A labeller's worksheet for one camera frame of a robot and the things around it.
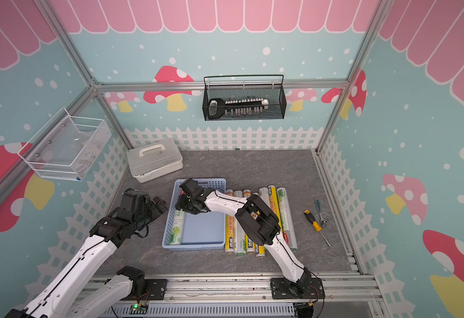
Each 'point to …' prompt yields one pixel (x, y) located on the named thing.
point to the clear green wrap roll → (240, 245)
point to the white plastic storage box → (155, 160)
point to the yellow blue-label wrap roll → (260, 249)
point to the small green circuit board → (137, 309)
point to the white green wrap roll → (177, 227)
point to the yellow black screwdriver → (312, 220)
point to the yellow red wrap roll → (229, 228)
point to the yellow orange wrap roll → (250, 248)
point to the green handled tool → (323, 222)
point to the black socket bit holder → (219, 108)
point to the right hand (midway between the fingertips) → (178, 208)
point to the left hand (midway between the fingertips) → (159, 211)
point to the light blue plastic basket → (204, 231)
